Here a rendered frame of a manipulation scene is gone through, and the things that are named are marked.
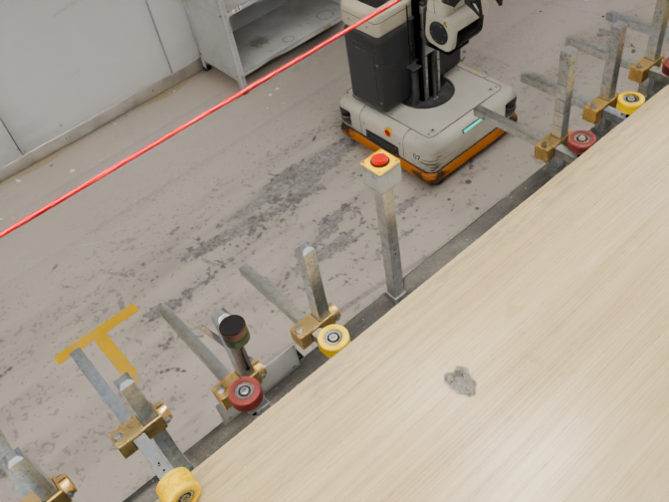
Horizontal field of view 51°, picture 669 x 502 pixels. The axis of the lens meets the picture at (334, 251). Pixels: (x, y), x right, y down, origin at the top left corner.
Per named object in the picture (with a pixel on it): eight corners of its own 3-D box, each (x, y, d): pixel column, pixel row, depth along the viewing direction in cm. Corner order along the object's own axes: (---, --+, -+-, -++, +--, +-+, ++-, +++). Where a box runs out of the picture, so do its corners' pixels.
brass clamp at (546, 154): (532, 156, 224) (533, 143, 220) (558, 135, 229) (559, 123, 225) (548, 164, 220) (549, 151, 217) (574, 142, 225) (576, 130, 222)
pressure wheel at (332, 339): (324, 376, 179) (316, 350, 171) (324, 349, 184) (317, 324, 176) (354, 374, 178) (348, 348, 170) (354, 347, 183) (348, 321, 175)
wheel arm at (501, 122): (473, 118, 241) (473, 108, 238) (479, 113, 242) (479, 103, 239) (579, 171, 216) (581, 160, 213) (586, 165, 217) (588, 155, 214)
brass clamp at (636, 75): (625, 78, 241) (628, 66, 237) (648, 61, 246) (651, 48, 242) (642, 85, 237) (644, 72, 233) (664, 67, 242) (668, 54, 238)
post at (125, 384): (179, 477, 182) (111, 379, 147) (190, 468, 183) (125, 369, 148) (186, 487, 180) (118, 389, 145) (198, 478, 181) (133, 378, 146)
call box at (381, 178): (362, 185, 174) (359, 161, 168) (383, 171, 176) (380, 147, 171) (382, 198, 170) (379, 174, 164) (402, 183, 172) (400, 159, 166)
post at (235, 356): (256, 418, 192) (209, 313, 157) (266, 410, 193) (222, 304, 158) (264, 426, 190) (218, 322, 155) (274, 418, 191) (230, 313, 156)
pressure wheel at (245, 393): (232, 413, 175) (220, 389, 167) (258, 393, 178) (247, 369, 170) (251, 434, 170) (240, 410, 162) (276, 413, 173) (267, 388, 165)
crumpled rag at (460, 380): (438, 373, 163) (438, 367, 161) (465, 362, 163) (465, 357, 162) (455, 403, 157) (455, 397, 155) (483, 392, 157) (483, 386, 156)
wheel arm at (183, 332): (161, 320, 196) (156, 310, 193) (171, 313, 197) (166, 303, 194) (251, 417, 171) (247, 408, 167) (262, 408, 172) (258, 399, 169)
